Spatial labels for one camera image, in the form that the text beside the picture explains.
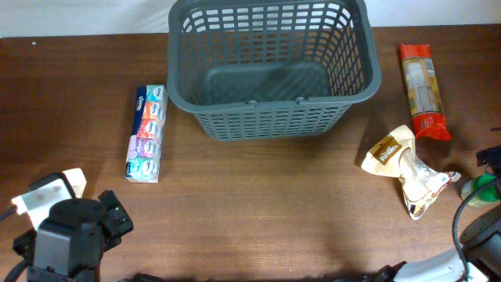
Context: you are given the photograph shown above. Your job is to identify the green lidded seasoning jar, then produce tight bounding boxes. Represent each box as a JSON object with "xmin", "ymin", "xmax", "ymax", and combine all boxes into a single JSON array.
[{"xmin": 460, "ymin": 173, "xmax": 501, "ymax": 208}]

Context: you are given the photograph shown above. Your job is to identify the grey plastic basket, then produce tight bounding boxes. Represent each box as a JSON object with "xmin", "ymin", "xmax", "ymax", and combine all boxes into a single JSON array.
[{"xmin": 167, "ymin": 0, "xmax": 382, "ymax": 141}]

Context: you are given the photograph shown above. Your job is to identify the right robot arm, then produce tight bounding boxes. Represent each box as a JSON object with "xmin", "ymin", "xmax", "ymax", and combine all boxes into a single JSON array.
[{"xmin": 362, "ymin": 144, "xmax": 500, "ymax": 281}]

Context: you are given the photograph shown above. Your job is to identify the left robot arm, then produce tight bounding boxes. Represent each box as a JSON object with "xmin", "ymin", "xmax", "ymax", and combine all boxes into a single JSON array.
[{"xmin": 5, "ymin": 190, "xmax": 134, "ymax": 281}]

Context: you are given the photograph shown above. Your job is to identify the colourful tissue pack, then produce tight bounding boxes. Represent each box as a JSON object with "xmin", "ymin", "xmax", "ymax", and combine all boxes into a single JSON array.
[{"xmin": 125, "ymin": 85, "xmax": 168, "ymax": 183}]

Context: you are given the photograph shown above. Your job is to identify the left beige snack bag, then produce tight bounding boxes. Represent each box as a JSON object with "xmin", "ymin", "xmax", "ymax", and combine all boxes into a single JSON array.
[{"xmin": 63, "ymin": 168, "xmax": 87, "ymax": 198}]

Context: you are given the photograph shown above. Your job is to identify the beige snack bag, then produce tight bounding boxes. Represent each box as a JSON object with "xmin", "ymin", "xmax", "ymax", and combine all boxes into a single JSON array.
[
  {"xmin": 361, "ymin": 125, "xmax": 461, "ymax": 220},
  {"xmin": 63, "ymin": 168, "xmax": 87, "ymax": 198}
]

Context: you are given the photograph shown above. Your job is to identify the red pasta packet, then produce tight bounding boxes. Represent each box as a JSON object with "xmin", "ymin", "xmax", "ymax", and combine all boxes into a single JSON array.
[{"xmin": 399, "ymin": 44, "xmax": 452, "ymax": 141}]

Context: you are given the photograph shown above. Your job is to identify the right beige snack bag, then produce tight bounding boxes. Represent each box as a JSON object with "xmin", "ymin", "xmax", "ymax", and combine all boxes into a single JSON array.
[{"xmin": 361, "ymin": 125, "xmax": 461, "ymax": 220}]

